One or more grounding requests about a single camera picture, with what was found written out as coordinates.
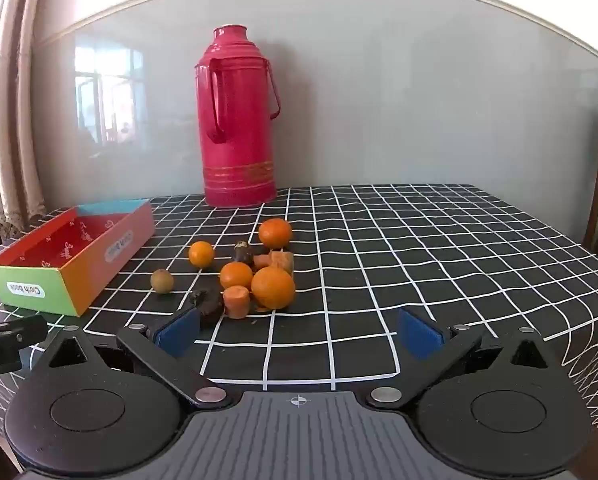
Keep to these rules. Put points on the beige curtain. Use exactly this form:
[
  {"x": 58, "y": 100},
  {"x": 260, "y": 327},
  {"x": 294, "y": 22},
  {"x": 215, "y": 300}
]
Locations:
[{"x": 14, "y": 100}]

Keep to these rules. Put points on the brownish carrot chunk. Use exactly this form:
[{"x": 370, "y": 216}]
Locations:
[{"x": 282, "y": 260}]

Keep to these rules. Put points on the black white checked tablecloth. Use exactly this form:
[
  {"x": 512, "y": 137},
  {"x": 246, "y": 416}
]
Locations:
[{"x": 429, "y": 260}]

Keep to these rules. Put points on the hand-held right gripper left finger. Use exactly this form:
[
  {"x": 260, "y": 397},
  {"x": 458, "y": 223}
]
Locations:
[{"x": 178, "y": 334}]

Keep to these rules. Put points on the medium orange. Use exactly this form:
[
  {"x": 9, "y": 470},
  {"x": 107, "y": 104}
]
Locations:
[
  {"x": 275, "y": 232},
  {"x": 236, "y": 275}
]

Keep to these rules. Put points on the red metal thermos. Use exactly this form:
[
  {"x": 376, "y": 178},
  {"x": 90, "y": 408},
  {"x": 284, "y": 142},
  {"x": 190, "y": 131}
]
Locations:
[{"x": 235, "y": 125}]

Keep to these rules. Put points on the thick carrot chunk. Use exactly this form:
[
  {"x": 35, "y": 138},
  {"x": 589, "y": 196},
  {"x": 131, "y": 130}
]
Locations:
[{"x": 236, "y": 303}]

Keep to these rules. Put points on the small orange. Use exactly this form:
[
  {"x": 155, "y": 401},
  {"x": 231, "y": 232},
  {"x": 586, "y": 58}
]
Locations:
[{"x": 201, "y": 254}]

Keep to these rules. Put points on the colourful cardboard box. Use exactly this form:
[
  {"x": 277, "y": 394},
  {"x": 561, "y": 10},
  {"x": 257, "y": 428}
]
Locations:
[{"x": 79, "y": 260}]

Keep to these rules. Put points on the dark shrivelled fruit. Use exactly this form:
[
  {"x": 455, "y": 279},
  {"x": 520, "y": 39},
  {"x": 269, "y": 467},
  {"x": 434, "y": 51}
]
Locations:
[{"x": 208, "y": 301}]

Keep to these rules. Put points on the brownish green kiwi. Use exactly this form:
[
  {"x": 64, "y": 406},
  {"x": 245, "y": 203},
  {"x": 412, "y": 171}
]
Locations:
[{"x": 161, "y": 280}]

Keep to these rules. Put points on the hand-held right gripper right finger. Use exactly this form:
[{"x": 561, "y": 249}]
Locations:
[{"x": 419, "y": 335}]

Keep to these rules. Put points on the large orange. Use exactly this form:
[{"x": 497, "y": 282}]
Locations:
[{"x": 273, "y": 287}]

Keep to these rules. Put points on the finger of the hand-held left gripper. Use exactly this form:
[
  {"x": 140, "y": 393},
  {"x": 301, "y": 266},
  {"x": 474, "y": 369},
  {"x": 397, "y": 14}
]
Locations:
[{"x": 21, "y": 329}]

